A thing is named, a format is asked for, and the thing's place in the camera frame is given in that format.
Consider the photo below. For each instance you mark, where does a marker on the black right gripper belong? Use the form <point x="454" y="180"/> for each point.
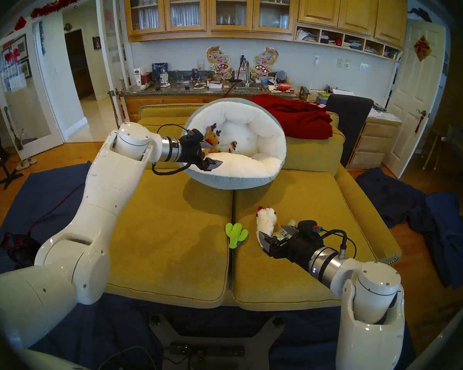
<point x="305" y="246"/>

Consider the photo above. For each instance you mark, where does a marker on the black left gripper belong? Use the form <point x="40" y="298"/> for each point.
<point x="191" y="149"/>

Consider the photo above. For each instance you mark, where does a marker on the brown reindeer plush toy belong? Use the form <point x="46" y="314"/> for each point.
<point x="212" y="138"/>

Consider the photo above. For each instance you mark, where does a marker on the beige grey plush toy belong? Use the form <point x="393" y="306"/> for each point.
<point x="289" y="223"/>

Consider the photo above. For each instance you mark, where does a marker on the white fluffy plush toy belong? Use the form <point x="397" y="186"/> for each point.
<point x="266" y="222"/>

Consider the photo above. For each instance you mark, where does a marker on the white lamb plush rainbow feet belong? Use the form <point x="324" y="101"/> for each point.
<point x="234" y="145"/>

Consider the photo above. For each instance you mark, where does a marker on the green cactus plush toy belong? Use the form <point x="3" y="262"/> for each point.
<point x="235" y="234"/>

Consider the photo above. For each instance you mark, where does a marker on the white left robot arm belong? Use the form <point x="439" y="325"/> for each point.
<point x="100" y="203"/>

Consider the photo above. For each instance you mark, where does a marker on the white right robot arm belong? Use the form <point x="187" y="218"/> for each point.
<point x="370" y="334"/>

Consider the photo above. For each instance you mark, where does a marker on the white grey round dog bed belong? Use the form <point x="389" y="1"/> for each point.
<point x="247" y="169"/>

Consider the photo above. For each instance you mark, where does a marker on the yellow sofa seat cushion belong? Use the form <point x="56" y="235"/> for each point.
<point x="185" y="265"/>
<point x="270" y="288"/>

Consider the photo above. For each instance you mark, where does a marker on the granite counter wooden base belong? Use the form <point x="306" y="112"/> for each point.
<point x="177" y="88"/>

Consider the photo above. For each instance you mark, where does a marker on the small purple teddy bear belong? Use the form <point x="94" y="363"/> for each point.
<point x="195" y="74"/>

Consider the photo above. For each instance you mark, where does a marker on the yellow fabric sofa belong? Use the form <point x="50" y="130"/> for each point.
<point x="357" y="203"/>

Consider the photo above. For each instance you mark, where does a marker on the metal sink faucet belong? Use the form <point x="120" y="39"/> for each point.
<point x="248" y="74"/>

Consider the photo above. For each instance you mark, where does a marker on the red blanket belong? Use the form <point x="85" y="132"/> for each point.
<point x="301" y="118"/>

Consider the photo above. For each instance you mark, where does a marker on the dark blue box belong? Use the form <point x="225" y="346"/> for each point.
<point x="159" y="69"/>

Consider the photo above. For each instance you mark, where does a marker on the white lotion tube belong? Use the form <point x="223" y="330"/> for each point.
<point x="137" y="77"/>

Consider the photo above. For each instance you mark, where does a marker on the dark navy crumpled cloth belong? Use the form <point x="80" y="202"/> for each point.
<point x="386" y="195"/>

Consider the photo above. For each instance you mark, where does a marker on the wooden drawer cabinet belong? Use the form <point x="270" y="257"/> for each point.
<point x="372" y="143"/>

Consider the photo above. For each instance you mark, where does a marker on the dark grey office chair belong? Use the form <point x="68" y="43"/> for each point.
<point x="349" y="118"/>

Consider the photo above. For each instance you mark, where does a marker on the white open glass door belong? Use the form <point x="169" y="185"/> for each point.
<point x="110" y="45"/>

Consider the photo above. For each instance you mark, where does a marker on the dark framed hallway picture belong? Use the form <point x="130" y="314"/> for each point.
<point x="96" y="42"/>

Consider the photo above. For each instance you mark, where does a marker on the paper stack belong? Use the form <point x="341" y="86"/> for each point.
<point x="384" y="115"/>

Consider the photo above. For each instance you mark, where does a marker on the blue crumpled cloth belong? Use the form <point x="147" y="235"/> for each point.
<point x="451" y="234"/>

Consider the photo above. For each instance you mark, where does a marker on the wooden cubby shelf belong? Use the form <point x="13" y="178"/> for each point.
<point x="345" y="41"/>

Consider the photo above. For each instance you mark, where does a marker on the white glass french door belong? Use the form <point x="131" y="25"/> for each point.
<point x="31" y="118"/>

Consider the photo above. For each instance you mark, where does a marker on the navy floor blanket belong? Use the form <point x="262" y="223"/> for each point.
<point x="119" y="327"/>

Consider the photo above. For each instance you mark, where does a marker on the white panel door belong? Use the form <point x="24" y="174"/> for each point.
<point x="414" y="103"/>

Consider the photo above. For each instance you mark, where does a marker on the black floor stand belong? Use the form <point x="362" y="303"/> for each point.
<point x="7" y="176"/>

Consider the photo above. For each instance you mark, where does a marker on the red tinsel garland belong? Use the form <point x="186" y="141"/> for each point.
<point x="59" y="3"/>

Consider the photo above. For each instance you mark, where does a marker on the red flower door decoration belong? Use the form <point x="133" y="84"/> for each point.
<point x="12" y="56"/>

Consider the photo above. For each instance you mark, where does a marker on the red diamond door ornament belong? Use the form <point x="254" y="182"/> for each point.
<point x="422" y="48"/>

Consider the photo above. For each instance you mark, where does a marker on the cartoon child wall cutout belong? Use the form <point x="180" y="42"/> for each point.
<point x="218" y="61"/>
<point x="265" y="61"/>

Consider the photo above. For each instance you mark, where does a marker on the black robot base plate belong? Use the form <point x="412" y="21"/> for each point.
<point x="166" y="332"/>

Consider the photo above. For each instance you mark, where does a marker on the wooden wall cabinets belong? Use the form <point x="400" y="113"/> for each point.
<point x="324" y="5"/>

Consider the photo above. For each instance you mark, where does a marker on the black wall ornament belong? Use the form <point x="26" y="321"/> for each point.
<point x="419" y="14"/>

